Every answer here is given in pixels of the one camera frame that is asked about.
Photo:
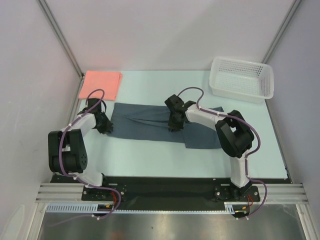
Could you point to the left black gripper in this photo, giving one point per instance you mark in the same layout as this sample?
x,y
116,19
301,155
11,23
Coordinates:
x,y
108,127

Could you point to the aluminium frame post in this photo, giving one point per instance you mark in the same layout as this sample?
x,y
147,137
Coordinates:
x,y
53,23
293,9

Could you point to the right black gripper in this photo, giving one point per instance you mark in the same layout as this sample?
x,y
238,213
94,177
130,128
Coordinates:
x,y
174,121

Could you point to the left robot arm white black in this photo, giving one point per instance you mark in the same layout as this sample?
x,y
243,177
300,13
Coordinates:
x,y
67,153

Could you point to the right aluminium frame post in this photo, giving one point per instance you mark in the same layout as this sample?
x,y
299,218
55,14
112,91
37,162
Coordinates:
x,y
293,9

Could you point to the aluminium front rail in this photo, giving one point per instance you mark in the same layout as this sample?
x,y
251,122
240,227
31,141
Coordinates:
x,y
74,193

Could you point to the left aluminium frame post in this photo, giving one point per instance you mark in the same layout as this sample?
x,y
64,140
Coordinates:
x,y
53,23

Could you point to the white slotted cable duct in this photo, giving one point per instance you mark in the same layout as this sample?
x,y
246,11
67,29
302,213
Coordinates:
x,y
105,208

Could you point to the white plastic perforated basket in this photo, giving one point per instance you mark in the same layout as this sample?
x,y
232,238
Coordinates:
x,y
241,80

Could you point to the folded pink t shirt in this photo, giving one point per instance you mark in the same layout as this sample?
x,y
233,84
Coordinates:
x,y
108,81

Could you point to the blue-grey t shirt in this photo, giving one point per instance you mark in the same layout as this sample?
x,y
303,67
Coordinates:
x,y
150,123

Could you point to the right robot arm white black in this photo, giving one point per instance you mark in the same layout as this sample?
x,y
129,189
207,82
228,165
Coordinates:
x,y
234,136

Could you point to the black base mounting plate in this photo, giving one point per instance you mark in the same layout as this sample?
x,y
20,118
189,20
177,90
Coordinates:
x,y
183,194

